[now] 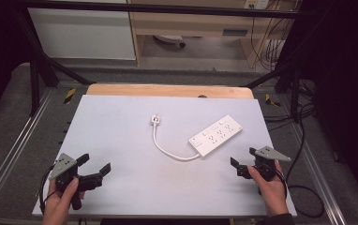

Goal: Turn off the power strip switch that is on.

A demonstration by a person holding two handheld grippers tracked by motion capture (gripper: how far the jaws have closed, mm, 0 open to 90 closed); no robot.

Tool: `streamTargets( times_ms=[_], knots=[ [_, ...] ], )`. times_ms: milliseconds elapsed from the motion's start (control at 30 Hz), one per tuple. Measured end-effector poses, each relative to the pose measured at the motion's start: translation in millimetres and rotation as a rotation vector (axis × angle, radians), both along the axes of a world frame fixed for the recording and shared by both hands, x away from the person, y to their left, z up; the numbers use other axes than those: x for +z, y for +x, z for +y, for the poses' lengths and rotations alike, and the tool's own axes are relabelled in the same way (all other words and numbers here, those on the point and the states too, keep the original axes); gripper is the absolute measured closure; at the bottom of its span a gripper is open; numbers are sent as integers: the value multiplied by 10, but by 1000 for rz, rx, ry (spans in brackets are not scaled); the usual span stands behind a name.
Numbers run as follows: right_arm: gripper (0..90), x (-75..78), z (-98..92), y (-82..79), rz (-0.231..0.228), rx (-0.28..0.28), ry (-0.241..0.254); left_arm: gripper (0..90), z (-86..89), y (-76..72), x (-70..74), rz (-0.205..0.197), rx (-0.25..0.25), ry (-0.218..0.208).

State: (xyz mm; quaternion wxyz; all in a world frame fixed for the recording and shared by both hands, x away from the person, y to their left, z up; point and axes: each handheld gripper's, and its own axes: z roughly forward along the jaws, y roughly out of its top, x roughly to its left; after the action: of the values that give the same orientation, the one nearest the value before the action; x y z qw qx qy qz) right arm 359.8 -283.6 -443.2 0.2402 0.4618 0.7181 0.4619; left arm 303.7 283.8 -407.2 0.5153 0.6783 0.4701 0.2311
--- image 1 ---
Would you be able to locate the white power strip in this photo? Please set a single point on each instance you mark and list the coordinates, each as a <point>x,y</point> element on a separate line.
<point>217,136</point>

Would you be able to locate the white table sheet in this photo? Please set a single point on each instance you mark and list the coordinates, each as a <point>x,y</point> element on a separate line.
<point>121,140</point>

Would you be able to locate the light wooden desk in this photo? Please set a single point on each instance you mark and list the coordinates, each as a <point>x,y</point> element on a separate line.
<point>180,23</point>

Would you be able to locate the person's right hand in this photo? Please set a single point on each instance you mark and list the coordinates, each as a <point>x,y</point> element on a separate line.
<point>272,193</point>

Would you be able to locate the white plug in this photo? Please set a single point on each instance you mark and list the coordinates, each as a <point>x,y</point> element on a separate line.
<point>155,120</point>

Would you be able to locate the office chair base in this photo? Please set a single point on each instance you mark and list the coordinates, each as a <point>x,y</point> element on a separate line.
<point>171,39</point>

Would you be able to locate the black horizontal frame bar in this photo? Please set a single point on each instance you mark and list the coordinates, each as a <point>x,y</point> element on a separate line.
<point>167,8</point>

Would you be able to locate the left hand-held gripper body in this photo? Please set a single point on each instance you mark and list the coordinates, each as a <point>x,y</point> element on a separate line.
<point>64,167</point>

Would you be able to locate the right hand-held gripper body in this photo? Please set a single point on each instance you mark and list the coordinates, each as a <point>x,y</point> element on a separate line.
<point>271,153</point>

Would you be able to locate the person's left hand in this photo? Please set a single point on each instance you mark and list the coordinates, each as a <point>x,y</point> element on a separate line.
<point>58,204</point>

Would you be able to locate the white cabinet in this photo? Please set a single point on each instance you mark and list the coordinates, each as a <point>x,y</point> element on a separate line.
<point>80,34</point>

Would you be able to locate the aluminium floor rail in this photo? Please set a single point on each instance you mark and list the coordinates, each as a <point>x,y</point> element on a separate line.
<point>319,175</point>
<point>15,144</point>

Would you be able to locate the black metal frame stand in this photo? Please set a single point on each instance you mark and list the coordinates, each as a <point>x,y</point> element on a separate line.
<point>35,84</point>
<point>295,93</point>

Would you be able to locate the wooden table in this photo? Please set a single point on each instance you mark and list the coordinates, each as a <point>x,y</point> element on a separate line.
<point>167,90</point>

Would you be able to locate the white wall socket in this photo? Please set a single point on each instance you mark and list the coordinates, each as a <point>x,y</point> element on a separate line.
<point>256,3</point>

